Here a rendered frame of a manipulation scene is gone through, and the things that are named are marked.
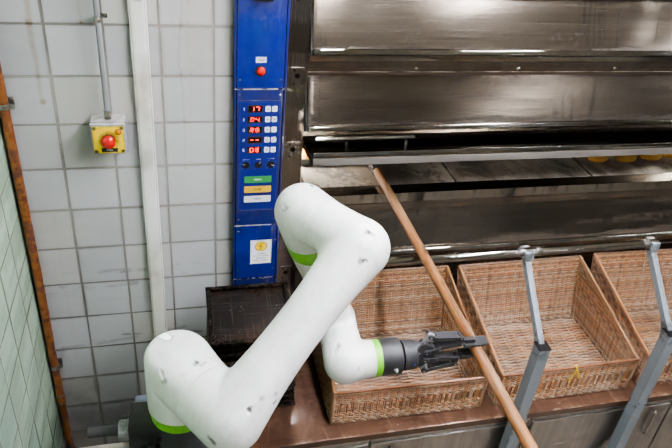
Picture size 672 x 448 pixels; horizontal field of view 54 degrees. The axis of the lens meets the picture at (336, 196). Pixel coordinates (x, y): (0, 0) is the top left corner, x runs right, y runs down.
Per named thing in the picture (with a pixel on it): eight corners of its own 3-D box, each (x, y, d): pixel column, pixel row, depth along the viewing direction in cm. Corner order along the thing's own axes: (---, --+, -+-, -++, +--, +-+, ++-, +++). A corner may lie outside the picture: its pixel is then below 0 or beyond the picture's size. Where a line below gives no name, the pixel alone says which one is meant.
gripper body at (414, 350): (397, 332, 168) (431, 329, 171) (393, 356, 173) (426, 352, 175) (407, 354, 162) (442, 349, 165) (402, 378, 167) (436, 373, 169)
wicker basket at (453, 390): (303, 326, 261) (308, 271, 247) (437, 315, 274) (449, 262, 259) (328, 427, 222) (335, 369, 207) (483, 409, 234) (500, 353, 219)
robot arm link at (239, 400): (213, 464, 114) (394, 223, 125) (158, 408, 123) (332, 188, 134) (246, 474, 124) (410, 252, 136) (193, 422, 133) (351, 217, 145)
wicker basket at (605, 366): (443, 315, 274) (455, 262, 260) (563, 303, 288) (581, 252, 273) (492, 408, 235) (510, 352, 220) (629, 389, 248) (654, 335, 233)
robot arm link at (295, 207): (299, 224, 131) (340, 187, 136) (256, 197, 138) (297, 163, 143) (315, 277, 144) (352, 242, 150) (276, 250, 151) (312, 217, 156)
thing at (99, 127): (94, 144, 202) (90, 114, 197) (128, 143, 205) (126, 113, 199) (92, 155, 196) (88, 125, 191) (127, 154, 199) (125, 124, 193)
